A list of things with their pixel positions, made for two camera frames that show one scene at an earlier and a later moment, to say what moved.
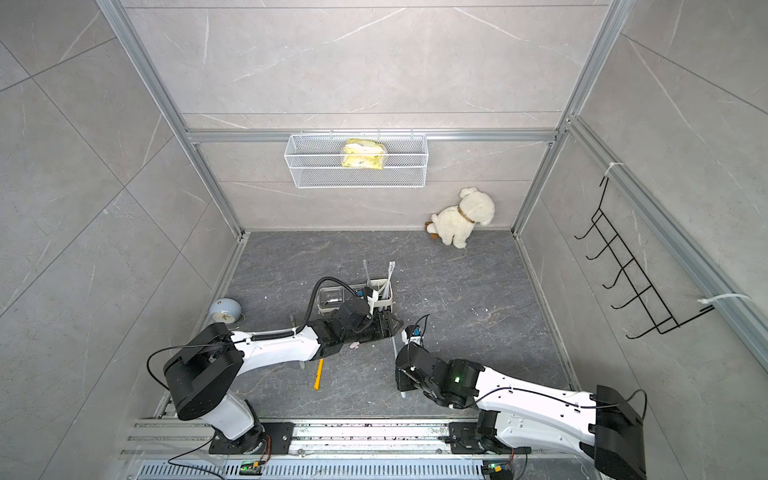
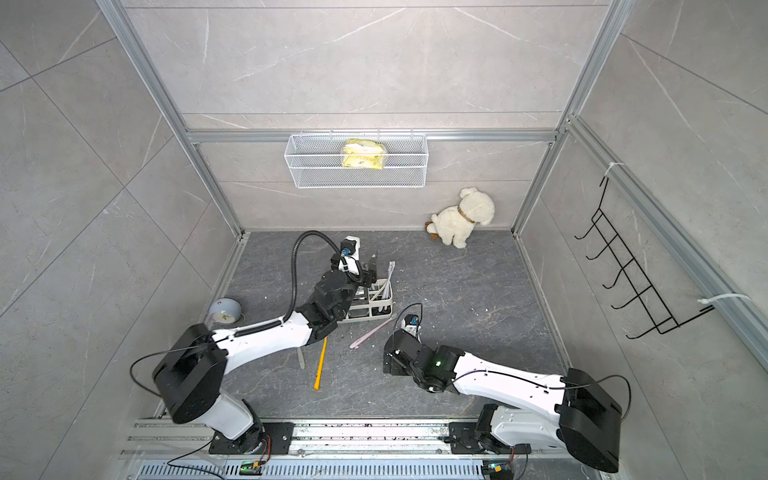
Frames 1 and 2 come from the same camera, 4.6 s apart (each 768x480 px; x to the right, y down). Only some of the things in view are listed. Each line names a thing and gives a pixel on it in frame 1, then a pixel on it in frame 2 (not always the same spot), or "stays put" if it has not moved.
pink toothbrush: [392, 265] stays put
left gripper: [388, 330] → [364, 278]
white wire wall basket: [356, 160] stays put
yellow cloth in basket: [363, 153] stays put
